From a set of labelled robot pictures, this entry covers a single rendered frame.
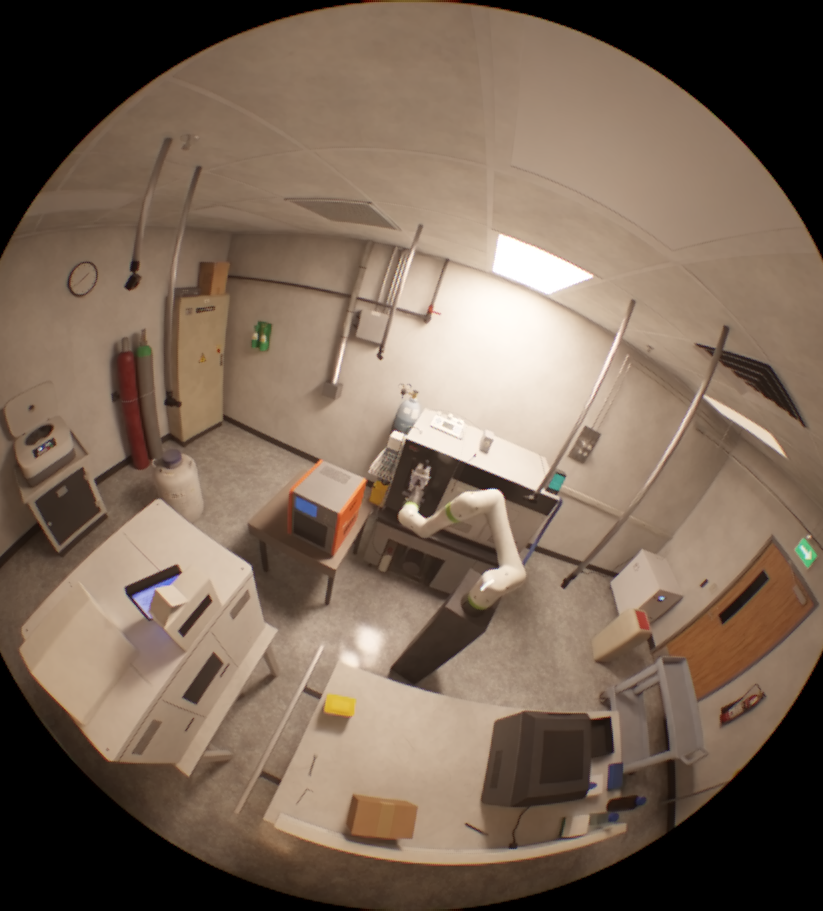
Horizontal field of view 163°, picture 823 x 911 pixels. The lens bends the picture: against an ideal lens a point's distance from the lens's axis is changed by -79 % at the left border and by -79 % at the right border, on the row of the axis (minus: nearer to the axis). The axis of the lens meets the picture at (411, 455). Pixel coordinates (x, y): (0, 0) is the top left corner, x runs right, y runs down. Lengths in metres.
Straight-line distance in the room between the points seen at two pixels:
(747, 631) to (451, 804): 3.33
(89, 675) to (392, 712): 1.18
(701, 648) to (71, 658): 4.71
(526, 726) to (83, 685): 1.54
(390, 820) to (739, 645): 3.58
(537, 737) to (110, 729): 1.46
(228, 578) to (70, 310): 3.04
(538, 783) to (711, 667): 3.06
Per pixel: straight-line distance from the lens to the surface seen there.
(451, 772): 1.56
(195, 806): 2.56
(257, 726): 2.36
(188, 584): 0.86
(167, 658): 1.00
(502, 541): 1.46
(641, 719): 3.73
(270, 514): 2.23
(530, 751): 1.42
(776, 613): 3.93
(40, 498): 3.19
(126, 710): 1.03
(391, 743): 1.47
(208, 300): 3.88
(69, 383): 3.63
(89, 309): 3.57
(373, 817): 1.33
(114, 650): 1.02
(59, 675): 1.06
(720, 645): 4.15
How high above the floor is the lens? 2.33
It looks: 30 degrees down
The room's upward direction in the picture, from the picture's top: 20 degrees clockwise
